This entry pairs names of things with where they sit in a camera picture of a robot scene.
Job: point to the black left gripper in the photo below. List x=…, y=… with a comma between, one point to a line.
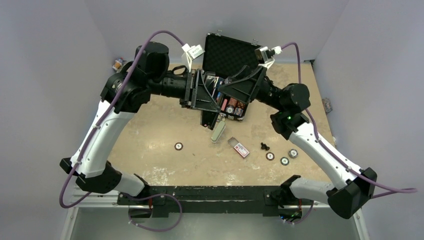
x=197, y=95

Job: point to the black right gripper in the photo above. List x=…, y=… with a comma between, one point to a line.
x=246, y=89

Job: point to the green stapler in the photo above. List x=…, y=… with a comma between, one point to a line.
x=218, y=129

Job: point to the black stapler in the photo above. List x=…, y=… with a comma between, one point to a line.
x=208, y=119

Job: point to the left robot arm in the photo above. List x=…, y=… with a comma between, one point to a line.
x=121, y=98

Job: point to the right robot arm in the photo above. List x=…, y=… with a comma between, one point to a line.
x=350, y=185

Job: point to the black poker chip case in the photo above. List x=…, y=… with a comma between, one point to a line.
x=225, y=56

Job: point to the brown white poker chip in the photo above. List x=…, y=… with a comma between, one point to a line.
x=178, y=146

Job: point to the red white staple box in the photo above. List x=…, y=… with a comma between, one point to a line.
x=238, y=147

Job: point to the black screw knob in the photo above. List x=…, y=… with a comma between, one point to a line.
x=264, y=146

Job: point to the red white poker chip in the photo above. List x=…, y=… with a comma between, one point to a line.
x=270, y=156

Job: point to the grey poker chip stack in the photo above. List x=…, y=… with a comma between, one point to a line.
x=293, y=153

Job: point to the green white poker chip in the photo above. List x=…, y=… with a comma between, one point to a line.
x=284, y=161

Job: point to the orange small bottle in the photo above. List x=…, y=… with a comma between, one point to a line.
x=118, y=63

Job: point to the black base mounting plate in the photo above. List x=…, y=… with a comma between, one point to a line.
x=268, y=200

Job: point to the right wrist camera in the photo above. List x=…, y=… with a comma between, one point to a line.
x=265, y=55

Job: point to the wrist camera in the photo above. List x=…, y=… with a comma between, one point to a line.
x=265, y=55
x=191, y=53

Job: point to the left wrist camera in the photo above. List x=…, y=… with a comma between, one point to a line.
x=191, y=53

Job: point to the striped object at right wall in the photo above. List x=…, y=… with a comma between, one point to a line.
x=327, y=105

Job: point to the aluminium frame rail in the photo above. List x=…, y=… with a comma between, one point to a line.
x=109, y=200

